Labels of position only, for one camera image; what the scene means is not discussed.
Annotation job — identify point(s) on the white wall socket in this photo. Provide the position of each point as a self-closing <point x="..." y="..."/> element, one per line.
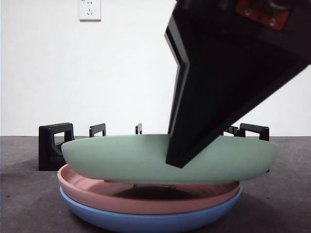
<point x="90" y="11"/>

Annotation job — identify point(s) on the pink round plate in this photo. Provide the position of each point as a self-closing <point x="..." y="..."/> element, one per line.
<point x="97" y="199"/>

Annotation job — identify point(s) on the green round plate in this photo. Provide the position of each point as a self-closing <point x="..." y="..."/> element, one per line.
<point x="109" y="160"/>

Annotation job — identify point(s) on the black plastic plate rack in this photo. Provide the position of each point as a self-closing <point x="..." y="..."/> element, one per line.
<point x="46" y="150"/>

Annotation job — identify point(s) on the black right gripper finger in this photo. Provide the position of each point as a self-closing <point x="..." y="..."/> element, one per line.
<point x="213" y="97"/>

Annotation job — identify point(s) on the blue round plate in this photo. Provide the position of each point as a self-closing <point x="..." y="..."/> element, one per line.
<point x="145" y="223"/>

